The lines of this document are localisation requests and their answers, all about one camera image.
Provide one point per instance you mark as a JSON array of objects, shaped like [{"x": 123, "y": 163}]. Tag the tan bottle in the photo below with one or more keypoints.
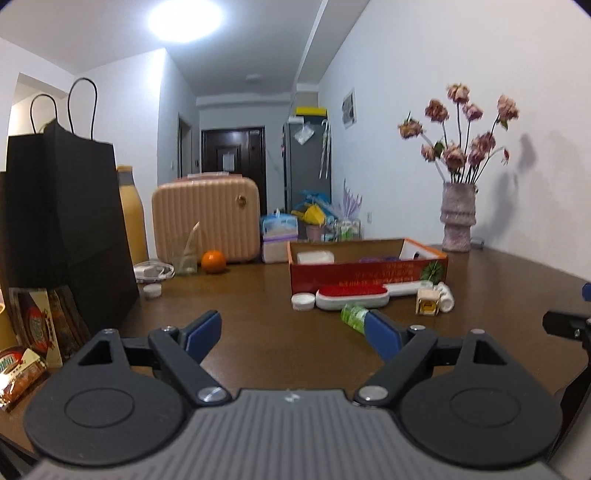
[{"x": 133, "y": 217}]

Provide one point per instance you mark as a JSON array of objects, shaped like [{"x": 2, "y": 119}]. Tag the white paper notice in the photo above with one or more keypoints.
[{"x": 228, "y": 161}]

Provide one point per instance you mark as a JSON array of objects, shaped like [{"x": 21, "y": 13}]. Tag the yellow flat box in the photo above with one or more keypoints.
[{"x": 311, "y": 111}]

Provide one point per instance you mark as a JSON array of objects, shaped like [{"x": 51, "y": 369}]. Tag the white tissue packet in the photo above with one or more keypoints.
[{"x": 315, "y": 257}]

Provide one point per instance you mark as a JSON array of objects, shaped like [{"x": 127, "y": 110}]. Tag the wall picture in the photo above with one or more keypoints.
[{"x": 349, "y": 108}]

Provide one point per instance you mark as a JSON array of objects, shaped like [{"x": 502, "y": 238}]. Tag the yellow watering can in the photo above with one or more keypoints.
[{"x": 313, "y": 215}]

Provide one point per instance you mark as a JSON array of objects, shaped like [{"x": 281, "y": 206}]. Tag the grey refrigerator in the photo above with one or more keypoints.
[{"x": 304, "y": 170}]

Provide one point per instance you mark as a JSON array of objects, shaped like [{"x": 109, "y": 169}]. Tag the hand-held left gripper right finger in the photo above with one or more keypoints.
[{"x": 382, "y": 336}]

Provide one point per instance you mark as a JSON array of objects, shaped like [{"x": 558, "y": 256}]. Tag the white plastic bottle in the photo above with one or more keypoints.
[{"x": 444, "y": 295}]

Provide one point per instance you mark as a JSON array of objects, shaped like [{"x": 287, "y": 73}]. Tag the small white box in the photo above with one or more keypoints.
[{"x": 296, "y": 120}]

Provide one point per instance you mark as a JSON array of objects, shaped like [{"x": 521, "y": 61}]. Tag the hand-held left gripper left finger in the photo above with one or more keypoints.
[{"x": 204, "y": 334}]

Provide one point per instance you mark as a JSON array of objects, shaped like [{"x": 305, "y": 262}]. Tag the yellow paper cylinder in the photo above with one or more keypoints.
[{"x": 6, "y": 327}]

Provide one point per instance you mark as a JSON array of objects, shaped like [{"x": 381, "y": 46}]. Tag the round ceiling light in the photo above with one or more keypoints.
[{"x": 184, "y": 18}]

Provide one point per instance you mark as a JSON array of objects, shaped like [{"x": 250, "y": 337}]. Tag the brown side door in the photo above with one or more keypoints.
[{"x": 184, "y": 147}]

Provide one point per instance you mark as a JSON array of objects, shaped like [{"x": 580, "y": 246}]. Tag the dried pink roses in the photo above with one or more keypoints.
[{"x": 461, "y": 143}]

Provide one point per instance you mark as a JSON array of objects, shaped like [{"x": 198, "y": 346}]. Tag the white ribbed bottle cap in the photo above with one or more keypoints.
[{"x": 303, "y": 302}]

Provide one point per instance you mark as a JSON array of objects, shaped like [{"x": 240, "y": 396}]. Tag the red and white lint brush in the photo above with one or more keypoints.
[{"x": 353, "y": 296}]

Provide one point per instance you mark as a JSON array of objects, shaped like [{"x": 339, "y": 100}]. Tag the small beige cube box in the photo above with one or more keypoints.
[{"x": 427, "y": 302}]

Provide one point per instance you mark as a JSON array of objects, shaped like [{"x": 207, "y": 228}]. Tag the purple plastic item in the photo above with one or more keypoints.
[{"x": 378, "y": 259}]

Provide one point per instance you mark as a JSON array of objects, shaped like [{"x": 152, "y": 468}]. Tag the hanging folded umbrella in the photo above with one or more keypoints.
[{"x": 325, "y": 150}]

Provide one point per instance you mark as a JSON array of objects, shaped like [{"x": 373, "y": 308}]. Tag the black paper bag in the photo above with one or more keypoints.
[{"x": 64, "y": 217}]

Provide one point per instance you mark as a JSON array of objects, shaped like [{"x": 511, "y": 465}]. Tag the red cardboard box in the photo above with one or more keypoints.
[{"x": 369, "y": 274}]

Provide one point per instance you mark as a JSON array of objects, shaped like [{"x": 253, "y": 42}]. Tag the purple and white box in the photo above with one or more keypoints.
[{"x": 277, "y": 249}]

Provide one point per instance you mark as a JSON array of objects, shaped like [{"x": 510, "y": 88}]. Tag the pink flower pot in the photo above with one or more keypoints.
[{"x": 314, "y": 233}]

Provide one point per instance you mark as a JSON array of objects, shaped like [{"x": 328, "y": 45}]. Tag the pink ribbed suitcase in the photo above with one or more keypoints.
[{"x": 207, "y": 217}]

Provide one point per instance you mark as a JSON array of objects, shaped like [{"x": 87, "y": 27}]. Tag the orange fruit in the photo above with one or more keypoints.
[{"x": 213, "y": 261}]

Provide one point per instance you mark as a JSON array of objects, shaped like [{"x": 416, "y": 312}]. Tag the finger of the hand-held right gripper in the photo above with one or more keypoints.
[
  {"x": 587, "y": 293},
  {"x": 565, "y": 324}
]

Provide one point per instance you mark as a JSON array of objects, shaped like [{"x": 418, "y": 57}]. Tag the clear plastic bag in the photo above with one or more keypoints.
[{"x": 303, "y": 134}]

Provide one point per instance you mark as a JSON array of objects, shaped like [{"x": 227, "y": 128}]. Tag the group of glass jars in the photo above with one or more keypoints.
[{"x": 344, "y": 230}]

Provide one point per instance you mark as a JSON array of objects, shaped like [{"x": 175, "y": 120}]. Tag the dark brown entrance door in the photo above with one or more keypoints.
[{"x": 249, "y": 170}]

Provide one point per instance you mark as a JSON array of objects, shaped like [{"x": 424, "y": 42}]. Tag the small white cap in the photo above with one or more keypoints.
[{"x": 152, "y": 291}]

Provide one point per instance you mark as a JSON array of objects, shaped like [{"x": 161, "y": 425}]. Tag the pink textured vase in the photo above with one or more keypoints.
[{"x": 458, "y": 217}]

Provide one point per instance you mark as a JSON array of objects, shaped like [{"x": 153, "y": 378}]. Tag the snack packets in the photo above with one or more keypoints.
[{"x": 46, "y": 323}]

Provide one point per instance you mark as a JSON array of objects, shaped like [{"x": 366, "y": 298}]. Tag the small ceiling lamp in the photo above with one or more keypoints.
[{"x": 254, "y": 78}]

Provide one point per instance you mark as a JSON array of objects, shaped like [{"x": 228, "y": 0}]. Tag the green plastic bottle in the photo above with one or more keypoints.
[{"x": 354, "y": 317}]

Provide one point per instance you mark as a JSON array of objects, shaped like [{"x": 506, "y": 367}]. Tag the red snack packet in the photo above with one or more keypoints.
[{"x": 21, "y": 376}]

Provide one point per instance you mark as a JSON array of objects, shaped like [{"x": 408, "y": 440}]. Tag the white card box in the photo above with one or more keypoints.
[{"x": 415, "y": 250}]

